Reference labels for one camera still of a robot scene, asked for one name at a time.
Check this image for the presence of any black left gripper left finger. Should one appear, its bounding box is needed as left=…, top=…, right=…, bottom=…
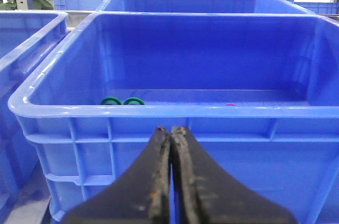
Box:
left=62, top=127, right=171, bottom=223

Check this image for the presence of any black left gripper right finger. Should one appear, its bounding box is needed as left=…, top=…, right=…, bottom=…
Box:
left=171, top=127, right=298, bottom=223

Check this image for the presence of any green push button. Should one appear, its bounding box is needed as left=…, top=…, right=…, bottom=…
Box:
left=101, top=96, right=122, bottom=105
left=123, top=97, right=145, bottom=105

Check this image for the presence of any green push button far left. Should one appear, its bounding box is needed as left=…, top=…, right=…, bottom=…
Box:
left=101, top=96, right=122, bottom=105

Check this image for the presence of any right blue plastic crate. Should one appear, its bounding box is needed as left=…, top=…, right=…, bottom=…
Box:
left=8, top=12, right=338, bottom=223

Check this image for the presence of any blue plastic crate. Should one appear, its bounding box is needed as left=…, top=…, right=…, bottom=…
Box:
left=1, top=11, right=68, bottom=222
left=8, top=12, right=338, bottom=223

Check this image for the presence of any left blue plastic crate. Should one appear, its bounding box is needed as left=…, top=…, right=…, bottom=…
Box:
left=1, top=11, right=68, bottom=222

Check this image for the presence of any back right blue crate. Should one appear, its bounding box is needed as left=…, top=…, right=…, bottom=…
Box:
left=96, top=0, right=314, bottom=14

